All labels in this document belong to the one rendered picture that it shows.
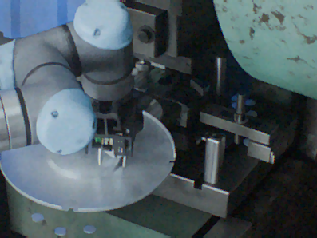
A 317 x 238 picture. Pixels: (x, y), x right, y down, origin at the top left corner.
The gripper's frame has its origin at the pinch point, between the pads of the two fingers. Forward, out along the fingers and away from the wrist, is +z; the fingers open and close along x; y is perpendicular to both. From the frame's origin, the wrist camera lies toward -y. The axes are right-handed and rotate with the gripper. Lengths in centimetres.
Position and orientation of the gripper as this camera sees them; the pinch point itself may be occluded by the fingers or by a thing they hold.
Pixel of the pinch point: (116, 148)
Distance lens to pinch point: 168.9
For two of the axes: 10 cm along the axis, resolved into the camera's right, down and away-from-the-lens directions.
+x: 9.9, 0.6, -1.0
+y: -1.0, 8.0, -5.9
